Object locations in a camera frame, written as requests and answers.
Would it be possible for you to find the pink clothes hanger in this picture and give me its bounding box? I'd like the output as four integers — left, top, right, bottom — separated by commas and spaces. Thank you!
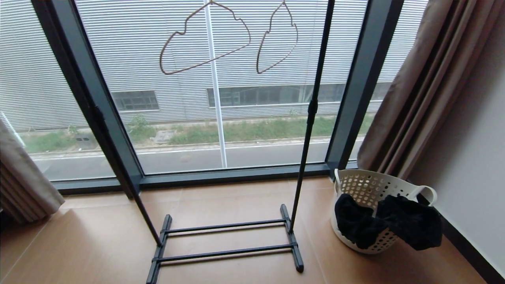
159, 0, 252, 76
256, 0, 299, 75

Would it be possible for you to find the heap of clothes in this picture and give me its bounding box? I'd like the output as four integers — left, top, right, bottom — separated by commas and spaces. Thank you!
335, 193, 443, 252

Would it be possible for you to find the black clothes rack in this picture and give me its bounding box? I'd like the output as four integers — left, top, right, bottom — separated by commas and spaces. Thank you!
41, 0, 336, 284

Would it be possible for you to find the white laundry basket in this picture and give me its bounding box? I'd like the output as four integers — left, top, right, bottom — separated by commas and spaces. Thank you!
331, 168, 438, 254

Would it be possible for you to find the window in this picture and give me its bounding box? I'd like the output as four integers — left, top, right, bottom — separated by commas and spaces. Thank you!
0, 0, 429, 196

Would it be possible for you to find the brown curtain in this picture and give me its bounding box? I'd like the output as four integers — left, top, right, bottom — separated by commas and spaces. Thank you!
0, 118, 66, 225
357, 0, 505, 180

